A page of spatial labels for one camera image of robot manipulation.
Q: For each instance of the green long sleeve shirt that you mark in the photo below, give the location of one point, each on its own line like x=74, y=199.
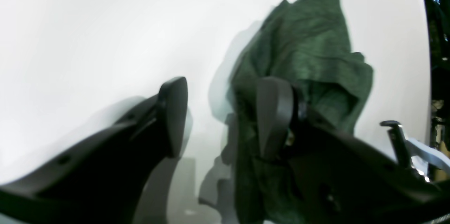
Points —
x=306, y=43

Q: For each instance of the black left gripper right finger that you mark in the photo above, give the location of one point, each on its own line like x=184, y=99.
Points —
x=339, y=179

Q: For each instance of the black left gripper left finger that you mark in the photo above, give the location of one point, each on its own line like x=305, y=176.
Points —
x=100, y=179

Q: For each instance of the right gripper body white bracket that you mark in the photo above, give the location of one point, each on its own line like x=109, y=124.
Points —
x=413, y=154

